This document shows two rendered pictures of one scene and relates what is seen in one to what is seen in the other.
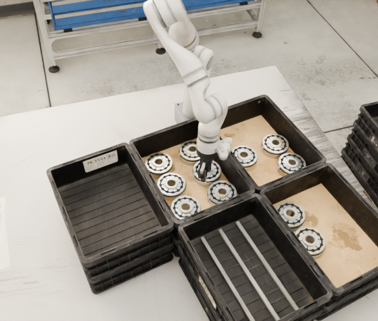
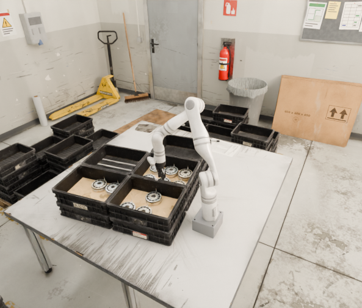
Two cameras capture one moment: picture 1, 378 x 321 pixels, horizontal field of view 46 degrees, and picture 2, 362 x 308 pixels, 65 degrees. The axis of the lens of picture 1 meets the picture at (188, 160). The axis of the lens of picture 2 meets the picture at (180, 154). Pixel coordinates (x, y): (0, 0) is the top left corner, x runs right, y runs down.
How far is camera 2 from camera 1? 2.43 m
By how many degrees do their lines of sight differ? 91
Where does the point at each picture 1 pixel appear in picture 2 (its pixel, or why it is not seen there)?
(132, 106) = (251, 214)
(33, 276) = not seen: hidden behind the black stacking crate
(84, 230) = (183, 150)
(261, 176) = (139, 199)
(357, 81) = not seen: outside the picture
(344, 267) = (80, 188)
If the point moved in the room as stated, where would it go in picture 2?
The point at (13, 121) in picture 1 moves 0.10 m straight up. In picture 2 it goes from (279, 173) to (281, 163)
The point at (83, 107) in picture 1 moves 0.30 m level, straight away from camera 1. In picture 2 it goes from (268, 197) to (314, 211)
